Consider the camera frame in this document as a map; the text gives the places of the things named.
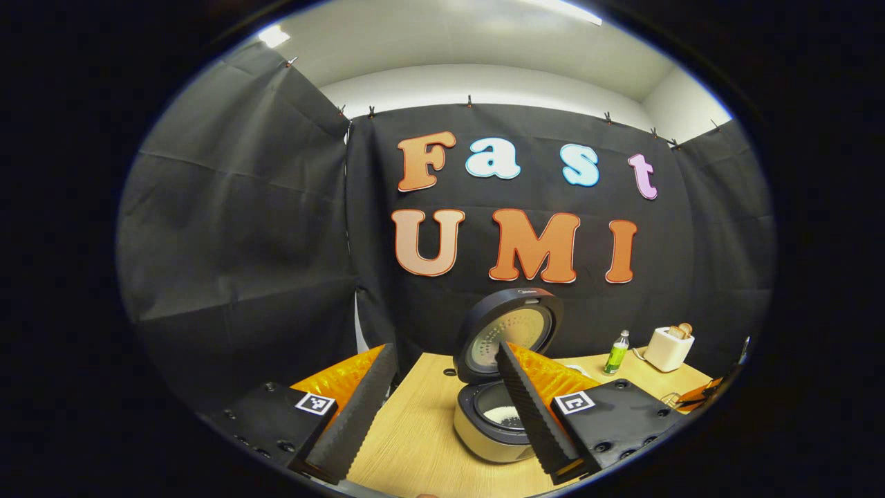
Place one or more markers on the black backdrop cloth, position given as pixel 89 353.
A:
pixel 235 221

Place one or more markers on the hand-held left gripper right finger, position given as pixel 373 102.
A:
pixel 536 415

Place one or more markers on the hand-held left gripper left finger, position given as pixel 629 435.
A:
pixel 352 415

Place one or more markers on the clear chopstick holder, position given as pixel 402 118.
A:
pixel 669 400

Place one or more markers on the white toaster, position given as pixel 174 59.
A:
pixel 667 353

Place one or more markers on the green clear bottle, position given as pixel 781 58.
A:
pixel 614 356

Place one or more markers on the black and silver rice cooker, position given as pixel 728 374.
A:
pixel 477 432

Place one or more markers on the bread slices in toaster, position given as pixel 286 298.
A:
pixel 681 330

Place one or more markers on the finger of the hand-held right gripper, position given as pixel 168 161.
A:
pixel 698 395

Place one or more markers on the white rice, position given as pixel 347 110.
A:
pixel 501 415

